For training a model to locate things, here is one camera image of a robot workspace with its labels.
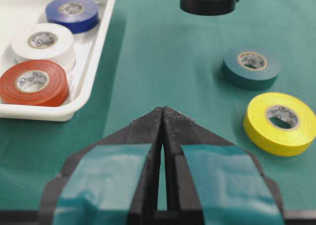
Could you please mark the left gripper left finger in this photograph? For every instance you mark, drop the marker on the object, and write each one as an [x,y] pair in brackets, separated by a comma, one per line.
[111,182]

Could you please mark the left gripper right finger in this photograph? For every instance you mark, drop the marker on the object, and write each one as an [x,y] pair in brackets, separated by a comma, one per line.
[211,181]

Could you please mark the black tape roll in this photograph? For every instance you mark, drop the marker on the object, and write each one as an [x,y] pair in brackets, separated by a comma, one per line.
[208,7]

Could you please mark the red tape roll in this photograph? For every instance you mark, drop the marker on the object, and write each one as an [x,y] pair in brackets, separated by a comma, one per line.
[34,82]

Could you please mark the blue tape roll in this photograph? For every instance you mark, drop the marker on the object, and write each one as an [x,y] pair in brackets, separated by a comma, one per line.
[77,15]

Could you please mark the white tape roll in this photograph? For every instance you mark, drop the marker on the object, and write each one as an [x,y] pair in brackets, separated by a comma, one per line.
[45,41]

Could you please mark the teal tape roll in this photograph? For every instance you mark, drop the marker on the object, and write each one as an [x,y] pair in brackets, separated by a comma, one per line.
[251,67]

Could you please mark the yellow tape roll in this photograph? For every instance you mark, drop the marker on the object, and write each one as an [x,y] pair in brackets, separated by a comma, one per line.
[280,124]

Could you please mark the white plastic tray case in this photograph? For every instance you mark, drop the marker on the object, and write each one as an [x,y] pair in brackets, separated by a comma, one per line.
[18,14]

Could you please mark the green table cloth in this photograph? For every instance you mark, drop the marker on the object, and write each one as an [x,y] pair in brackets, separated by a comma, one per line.
[157,55]

